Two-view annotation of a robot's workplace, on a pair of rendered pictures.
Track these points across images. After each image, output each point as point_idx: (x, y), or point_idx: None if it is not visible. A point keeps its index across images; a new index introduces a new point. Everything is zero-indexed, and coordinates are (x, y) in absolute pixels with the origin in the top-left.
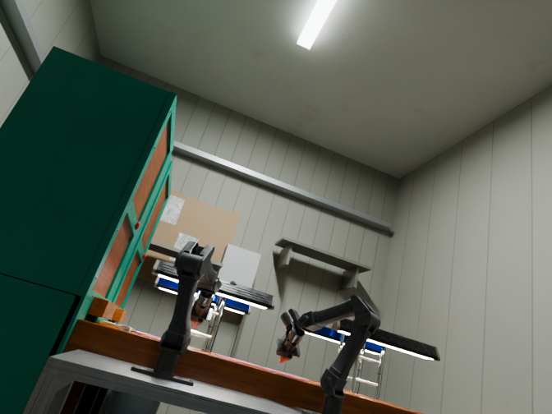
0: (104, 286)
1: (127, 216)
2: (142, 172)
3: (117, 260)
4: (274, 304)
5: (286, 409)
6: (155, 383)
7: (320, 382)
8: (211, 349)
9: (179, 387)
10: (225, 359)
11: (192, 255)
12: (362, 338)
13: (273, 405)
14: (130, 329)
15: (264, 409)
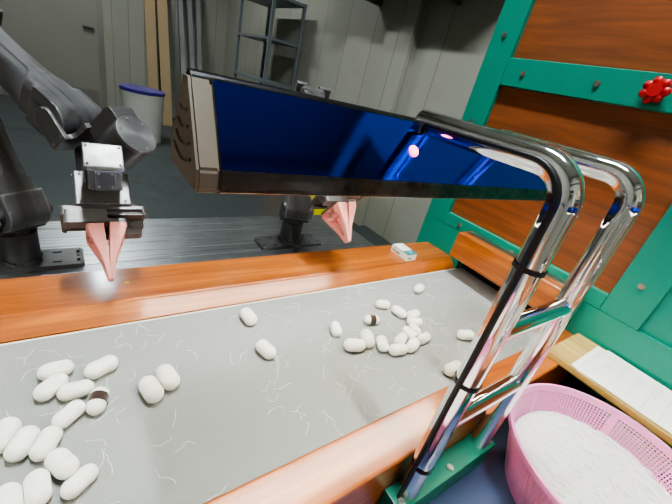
0: (561, 245)
1: (527, 89)
2: (513, 2)
3: (609, 195)
4: (174, 127)
5: (120, 258)
6: (268, 217)
7: (50, 215)
8: (416, 458)
9: (255, 223)
10: (325, 445)
11: None
12: None
13: (142, 261)
14: (396, 249)
15: (165, 226)
